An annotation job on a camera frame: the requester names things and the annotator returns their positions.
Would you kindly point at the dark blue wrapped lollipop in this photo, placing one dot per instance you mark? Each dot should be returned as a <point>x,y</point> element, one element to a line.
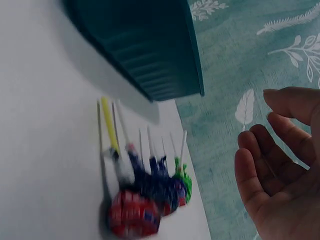
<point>138,170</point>

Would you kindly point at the blue and red wrapped lollipop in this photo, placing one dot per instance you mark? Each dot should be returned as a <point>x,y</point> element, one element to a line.
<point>170,195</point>

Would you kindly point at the person's right thumb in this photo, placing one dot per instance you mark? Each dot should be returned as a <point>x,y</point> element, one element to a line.
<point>292,102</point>

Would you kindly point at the green wrapped lollipop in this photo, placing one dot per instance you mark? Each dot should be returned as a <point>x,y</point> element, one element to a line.
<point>186,180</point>

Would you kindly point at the person's right hand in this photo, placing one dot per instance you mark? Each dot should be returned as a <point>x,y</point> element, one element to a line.
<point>287,200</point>

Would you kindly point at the teal plastic bin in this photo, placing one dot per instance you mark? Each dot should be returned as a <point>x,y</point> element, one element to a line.
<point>145,42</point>

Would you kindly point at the yellow stick white wrapped lollipop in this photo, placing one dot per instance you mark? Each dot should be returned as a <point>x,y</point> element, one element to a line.
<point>117,167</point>

